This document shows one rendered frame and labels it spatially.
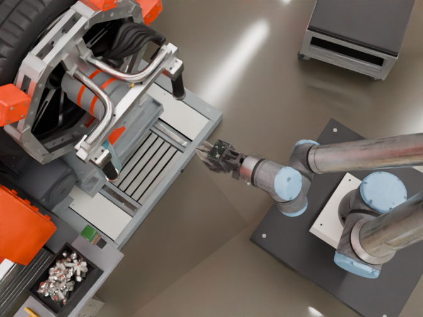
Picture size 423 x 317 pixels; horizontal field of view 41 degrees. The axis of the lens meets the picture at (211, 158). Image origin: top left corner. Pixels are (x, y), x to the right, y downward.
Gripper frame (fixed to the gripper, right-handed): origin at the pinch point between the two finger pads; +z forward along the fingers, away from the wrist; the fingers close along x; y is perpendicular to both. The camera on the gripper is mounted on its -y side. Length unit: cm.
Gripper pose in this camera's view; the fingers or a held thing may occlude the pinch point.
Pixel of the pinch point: (199, 150)
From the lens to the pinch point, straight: 183.7
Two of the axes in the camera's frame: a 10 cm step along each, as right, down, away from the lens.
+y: -3.8, -4.9, -7.8
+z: -7.7, -3.1, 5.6
